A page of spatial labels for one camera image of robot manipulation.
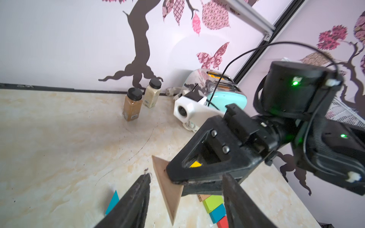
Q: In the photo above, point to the green rectangle block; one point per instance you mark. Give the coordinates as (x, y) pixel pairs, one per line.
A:
(212, 202)

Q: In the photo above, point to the mint green toaster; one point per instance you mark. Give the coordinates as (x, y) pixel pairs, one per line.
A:
(219, 90)

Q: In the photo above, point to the aluminium frame bar rear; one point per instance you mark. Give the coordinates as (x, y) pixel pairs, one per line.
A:
(247, 14)

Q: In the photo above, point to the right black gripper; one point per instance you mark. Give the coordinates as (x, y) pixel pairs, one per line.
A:
(236, 144)

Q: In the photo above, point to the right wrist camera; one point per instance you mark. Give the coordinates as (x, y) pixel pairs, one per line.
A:
(193, 112)

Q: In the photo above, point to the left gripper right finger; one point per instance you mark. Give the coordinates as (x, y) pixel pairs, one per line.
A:
(241, 211)

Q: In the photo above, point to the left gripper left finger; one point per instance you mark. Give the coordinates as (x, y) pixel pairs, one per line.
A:
(131, 210)

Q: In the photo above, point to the pale spice jar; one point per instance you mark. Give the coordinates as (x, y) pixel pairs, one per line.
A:
(152, 93)

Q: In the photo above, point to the yellow triangle block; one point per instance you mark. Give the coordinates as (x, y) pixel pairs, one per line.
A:
(196, 164)

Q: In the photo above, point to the red cube block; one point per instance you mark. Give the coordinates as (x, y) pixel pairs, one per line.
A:
(223, 222)

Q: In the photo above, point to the brown spice jar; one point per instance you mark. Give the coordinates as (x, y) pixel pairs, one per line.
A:
(132, 104)

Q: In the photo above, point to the printed wood rectangle block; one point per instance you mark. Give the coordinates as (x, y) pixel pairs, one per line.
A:
(202, 197)

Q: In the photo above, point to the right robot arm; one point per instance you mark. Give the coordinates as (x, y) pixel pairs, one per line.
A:
(292, 101)

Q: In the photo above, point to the teal triangle block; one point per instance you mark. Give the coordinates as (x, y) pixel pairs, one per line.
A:
(113, 202)

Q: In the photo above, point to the small teal block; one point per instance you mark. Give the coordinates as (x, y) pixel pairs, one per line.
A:
(217, 214)

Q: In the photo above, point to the natural wood triangle block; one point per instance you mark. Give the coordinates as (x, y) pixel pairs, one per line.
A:
(171, 192)

